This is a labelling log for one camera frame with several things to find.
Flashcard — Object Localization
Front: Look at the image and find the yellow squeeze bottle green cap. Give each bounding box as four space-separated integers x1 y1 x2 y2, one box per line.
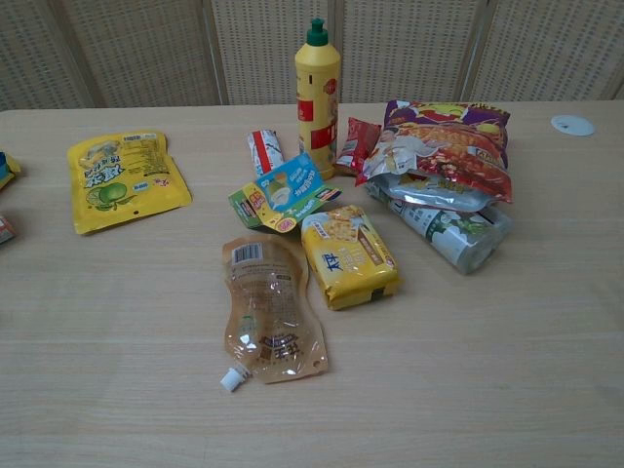
293 18 341 180

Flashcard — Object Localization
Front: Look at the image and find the woven folding screen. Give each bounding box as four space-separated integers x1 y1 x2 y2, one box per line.
0 0 624 112

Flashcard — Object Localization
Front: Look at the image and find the small red sachet packet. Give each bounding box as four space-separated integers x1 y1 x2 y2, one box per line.
333 116 382 176

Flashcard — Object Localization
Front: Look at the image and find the white round table grommet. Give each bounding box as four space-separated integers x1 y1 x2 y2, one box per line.
550 114 597 137

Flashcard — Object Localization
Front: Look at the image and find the blue green yellow carton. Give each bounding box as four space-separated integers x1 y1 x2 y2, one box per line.
227 152 343 236

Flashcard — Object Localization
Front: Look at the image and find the yellow lime candy pouch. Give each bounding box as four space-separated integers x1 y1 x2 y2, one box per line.
66 129 193 236

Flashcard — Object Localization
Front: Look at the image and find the yellow cracker pack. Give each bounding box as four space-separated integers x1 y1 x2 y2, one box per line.
300 205 402 311

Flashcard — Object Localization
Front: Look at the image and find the green white cylindrical pack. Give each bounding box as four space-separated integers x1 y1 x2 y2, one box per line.
384 194 514 275

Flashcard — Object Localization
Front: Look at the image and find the blue lollipop candy bag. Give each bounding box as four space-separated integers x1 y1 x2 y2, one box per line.
0 151 22 191

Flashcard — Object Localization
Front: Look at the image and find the clear brown spout pouch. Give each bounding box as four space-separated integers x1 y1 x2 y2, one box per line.
216 235 330 394

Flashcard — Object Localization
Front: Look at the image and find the white red snack stick packet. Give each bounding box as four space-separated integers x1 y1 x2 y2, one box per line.
247 129 287 176

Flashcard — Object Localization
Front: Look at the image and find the silver foil packet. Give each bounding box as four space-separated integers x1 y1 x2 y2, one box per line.
365 173 488 214

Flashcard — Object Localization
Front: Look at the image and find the purple red chips bag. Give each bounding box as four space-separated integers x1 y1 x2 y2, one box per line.
354 99 514 205

